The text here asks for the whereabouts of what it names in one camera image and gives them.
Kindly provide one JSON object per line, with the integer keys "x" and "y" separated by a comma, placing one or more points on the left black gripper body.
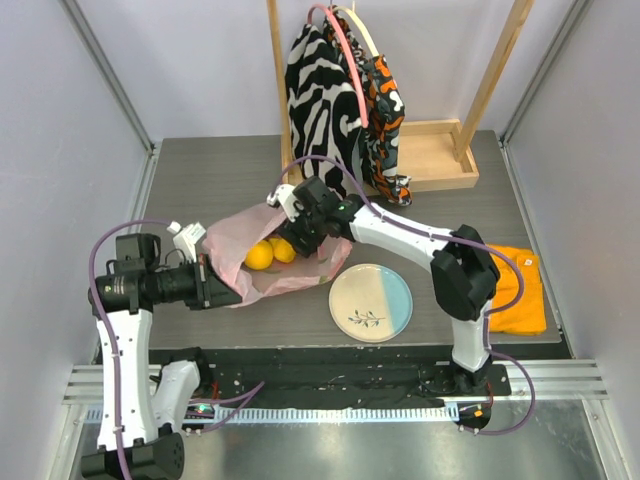
{"x": 188, "y": 282}

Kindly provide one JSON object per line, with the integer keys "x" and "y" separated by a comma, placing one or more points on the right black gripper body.
{"x": 302, "y": 227}

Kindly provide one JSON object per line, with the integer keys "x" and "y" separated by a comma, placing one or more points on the pink plastic bag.
{"x": 228, "y": 241}

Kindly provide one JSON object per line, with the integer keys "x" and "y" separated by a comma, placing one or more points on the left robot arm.
{"x": 142, "y": 415}

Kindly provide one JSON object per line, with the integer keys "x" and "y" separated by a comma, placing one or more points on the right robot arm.
{"x": 464, "y": 276}

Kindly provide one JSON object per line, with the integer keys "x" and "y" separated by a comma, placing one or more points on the fake orange fruit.
{"x": 260, "y": 256}
{"x": 282, "y": 250}

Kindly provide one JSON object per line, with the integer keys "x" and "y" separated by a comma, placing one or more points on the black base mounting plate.
{"x": 367, "y": 376}

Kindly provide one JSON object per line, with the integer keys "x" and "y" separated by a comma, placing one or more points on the cream and blue plate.
{"x": 370, "y": 303}

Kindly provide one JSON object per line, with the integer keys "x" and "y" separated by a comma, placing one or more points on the black white zebra garment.
{"x": 323, "y": 109}

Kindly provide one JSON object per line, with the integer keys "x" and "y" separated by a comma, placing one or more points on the orange black patterned garment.
{"x": 386, "y": 112}

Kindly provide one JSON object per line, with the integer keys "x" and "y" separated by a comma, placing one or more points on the wooden clothes rack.
{"x": 436, "y": 154}

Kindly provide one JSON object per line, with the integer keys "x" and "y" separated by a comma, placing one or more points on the cream wooden hanger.
{"x": 359, "y": 24}

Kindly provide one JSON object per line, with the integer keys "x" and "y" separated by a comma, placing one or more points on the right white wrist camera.
{"x": 283, "y": 197}

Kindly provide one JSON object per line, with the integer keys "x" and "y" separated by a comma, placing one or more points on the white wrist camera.
{"x": 186, "y": 238}
{"x": 283, "y": 197}

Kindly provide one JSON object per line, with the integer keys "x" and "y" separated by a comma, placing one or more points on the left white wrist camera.
{"x": 186, "y": 238}

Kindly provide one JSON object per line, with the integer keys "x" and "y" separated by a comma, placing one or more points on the white slotted cable duct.
{"x": 250, "y": 416}

